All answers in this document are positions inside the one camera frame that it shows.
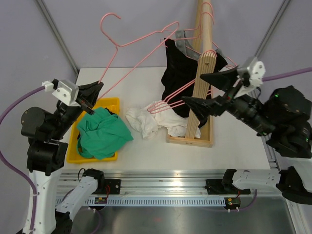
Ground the yellow plastic tray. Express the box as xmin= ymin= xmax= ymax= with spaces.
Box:
xmin=66 ymin=97 xmax=120 ymax=164

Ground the grey tank top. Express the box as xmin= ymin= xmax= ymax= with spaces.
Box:
xmin=175 ymin=30 xmax=224 ymax=60

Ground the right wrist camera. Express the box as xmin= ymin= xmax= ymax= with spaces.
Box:
xmin=237 ymin=57 xmax=266 ymax=88

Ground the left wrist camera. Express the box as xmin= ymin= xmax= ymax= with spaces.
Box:
xmin=42 ymin=79 xmax=80 ymax=107

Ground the wooden hanger rack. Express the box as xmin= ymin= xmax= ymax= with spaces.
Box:
xmin=166 ymin=0 xmax=217 ymax=149

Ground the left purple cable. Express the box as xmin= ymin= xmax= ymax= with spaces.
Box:
xmin=0 ymin=86 xmax=102 ymax=234

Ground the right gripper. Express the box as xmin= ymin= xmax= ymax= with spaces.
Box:
xmin=182 ymin=63 xmax=277 ymax=136

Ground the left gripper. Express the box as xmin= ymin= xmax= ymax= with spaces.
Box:
xmin=51 ymin=80 xmax=104 ymax=139

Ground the aluminium frame post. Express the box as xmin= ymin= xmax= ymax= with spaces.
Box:
xmin=254 ymin=0 xmax=292 ymax=59
xmin=34 ymin=0 xmax=79 ymax=78

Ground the aluminium mounting rail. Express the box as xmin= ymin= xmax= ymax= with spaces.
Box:
xmin=57 ymin=169 xmax=298 ymax=197

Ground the white tank top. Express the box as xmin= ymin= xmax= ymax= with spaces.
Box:
xmin=125 ymin=108 xmax=188 ymax=139

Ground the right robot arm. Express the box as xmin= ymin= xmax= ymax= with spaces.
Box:
xmin=182 ymin=61 xmax=312 ymax=205

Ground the slotted cable duct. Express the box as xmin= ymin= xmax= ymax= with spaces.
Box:
xmin=56 ymin=196 xmax=226 ymax=207

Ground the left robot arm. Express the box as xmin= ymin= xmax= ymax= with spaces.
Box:
xmin=19 ymin=79 xmax=106 ymax=234

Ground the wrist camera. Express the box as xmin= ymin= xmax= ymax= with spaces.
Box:
xmin=237 ymin=57 xmax=266 ymax=88
xmin=42 ymin=79 xmax=80 ymax=107

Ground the left aluminium frame post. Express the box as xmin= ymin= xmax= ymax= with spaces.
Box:
xmin=34 ymin=0 xmax=79 ymax=78

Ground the right aluminium frame post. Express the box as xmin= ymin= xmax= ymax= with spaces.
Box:
xmin=254 ymin=0 xmax=292 ymax=59

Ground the green tank top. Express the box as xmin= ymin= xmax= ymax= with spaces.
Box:
xmin=76 ymin=107 xmax=134 ymax=160

